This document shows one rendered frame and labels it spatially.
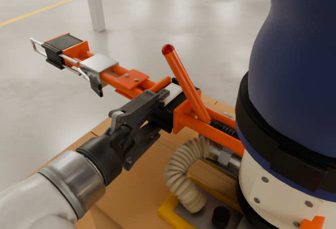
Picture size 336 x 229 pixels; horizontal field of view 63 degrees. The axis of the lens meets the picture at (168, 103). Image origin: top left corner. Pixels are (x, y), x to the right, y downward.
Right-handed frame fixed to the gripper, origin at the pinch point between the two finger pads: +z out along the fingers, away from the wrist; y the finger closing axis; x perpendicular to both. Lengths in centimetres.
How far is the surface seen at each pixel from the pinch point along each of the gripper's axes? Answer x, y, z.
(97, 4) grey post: -244, 84, 181
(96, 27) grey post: -248, 113, 176
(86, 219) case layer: -29, 62, -12
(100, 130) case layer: -59, 62, 23
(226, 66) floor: -73, 118, 200
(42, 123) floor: -151, 117, 32
